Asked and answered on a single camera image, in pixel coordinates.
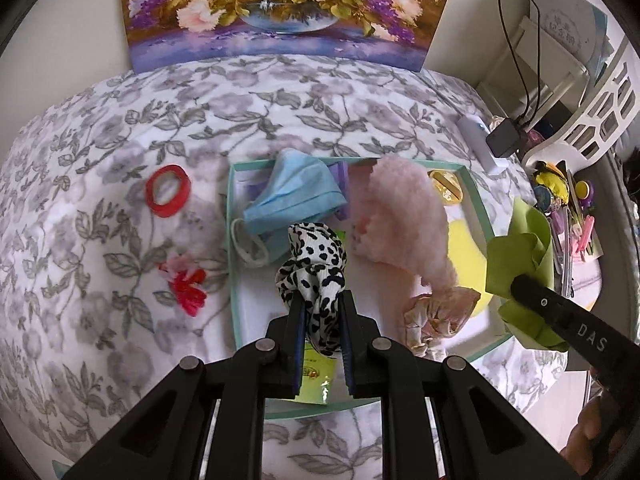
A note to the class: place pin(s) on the red and pink hair clip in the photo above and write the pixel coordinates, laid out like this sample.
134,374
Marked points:
187,290

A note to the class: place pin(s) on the light blue booklet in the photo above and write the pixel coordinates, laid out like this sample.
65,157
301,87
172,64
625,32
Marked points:
575,25

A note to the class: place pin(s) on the black and white spotted scrunchie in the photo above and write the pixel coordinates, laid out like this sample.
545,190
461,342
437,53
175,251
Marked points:
315,270

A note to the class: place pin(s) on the flower painting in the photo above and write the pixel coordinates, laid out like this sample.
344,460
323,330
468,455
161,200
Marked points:
250,45

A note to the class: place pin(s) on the purple baby wipes packet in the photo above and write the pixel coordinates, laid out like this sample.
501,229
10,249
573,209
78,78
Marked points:
341,175

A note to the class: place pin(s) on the black charger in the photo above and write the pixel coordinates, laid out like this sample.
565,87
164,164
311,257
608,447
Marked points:
505,137

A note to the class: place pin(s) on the orange yellow packet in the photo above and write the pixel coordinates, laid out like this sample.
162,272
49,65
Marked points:
447,187

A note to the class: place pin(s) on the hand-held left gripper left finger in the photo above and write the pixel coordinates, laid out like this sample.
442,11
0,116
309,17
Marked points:
299,340

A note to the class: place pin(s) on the green cloth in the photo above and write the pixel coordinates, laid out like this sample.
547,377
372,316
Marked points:
520,255

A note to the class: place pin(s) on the pink fleece cloth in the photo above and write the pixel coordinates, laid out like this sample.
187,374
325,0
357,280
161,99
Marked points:
400,210

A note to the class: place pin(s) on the blue face mask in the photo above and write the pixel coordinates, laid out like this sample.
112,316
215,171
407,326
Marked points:
295,190

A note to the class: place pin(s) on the grey floral blanket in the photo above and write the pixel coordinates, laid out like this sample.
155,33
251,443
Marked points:
100,135

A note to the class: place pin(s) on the white power strip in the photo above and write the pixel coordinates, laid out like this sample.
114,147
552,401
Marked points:
475,135

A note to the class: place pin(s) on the pink floral scrunchie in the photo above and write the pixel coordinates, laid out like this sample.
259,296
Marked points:
435,315

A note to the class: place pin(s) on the person's right hand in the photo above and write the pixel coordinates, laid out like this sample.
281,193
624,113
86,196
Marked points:
585,435

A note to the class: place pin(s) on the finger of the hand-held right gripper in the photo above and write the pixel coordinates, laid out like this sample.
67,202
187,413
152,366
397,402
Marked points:
532,292

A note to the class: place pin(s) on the white rack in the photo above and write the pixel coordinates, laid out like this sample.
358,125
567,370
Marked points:
530,75

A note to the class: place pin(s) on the green packet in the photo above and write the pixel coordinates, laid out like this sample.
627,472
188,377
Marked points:
312,370

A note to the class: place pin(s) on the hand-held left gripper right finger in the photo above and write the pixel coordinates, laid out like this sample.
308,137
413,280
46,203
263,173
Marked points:
347,345

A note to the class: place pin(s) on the bunch of pens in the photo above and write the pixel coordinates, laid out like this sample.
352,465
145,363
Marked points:
567,225

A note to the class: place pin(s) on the white box with teal rim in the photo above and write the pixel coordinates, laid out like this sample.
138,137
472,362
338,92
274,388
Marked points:
260,320

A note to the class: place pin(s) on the white plastic basket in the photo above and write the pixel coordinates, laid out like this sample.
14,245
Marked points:
550,147

